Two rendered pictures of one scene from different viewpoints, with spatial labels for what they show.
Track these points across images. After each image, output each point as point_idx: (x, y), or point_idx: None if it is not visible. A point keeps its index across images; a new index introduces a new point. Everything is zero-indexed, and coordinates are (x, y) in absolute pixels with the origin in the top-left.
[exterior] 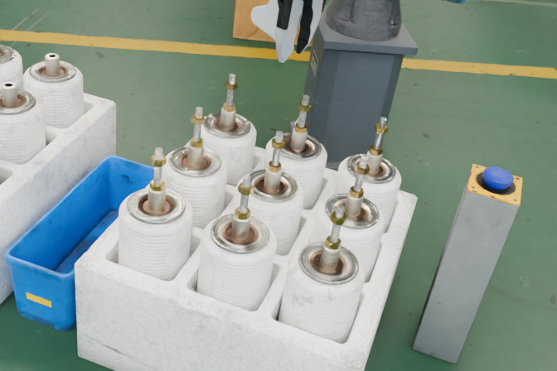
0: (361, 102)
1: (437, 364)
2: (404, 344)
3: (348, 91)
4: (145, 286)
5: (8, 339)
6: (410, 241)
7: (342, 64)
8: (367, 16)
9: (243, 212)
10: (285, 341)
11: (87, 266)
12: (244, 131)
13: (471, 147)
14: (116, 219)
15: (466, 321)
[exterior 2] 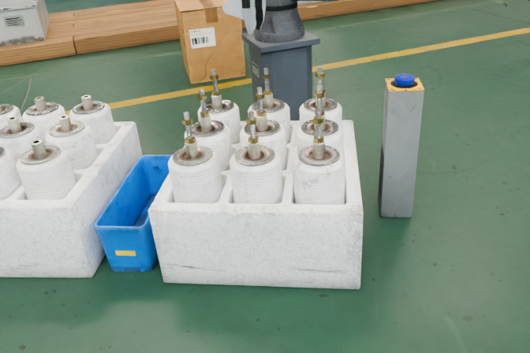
0: (293, 84)
1: (400, 221)
2: (374, 216)
3: (283, 79)
4: (201, 209)
5: (111, 287)
6: None
7: (275, 61)
8: (282, 26)
9: (253, 138)
10: (307, 213)
11: (157, 209)
12: (230, 106)
13: (367, 103)
14: (165, 180)
15: (411, 183)
